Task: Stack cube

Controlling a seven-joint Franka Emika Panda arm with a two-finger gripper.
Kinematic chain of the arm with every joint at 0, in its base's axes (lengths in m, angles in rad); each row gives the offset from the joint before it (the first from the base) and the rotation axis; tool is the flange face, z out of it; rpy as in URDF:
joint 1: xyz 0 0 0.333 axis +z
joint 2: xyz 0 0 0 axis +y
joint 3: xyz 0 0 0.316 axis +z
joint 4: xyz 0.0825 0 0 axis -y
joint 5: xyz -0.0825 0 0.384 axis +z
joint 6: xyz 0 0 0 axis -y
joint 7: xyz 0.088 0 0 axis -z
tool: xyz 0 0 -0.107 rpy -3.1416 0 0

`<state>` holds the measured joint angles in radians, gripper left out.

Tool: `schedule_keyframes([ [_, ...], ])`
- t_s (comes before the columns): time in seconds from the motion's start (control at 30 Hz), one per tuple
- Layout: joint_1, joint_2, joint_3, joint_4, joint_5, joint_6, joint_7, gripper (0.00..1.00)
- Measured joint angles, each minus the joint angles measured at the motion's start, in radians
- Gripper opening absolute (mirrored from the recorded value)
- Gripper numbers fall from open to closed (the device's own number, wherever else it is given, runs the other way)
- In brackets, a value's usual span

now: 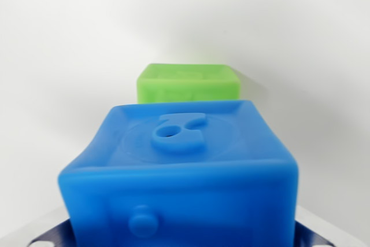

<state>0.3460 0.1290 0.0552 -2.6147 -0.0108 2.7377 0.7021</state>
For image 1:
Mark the gripper left finger with black rubber pad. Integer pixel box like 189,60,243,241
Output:
0,204,77,247

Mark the gripper right finger with black rubber pad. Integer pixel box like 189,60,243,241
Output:
293,205,370,247

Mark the blue rubber cube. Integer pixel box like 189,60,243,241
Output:
57,99,299,247

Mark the green rubber cube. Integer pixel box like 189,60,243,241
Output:
136,62,242,105

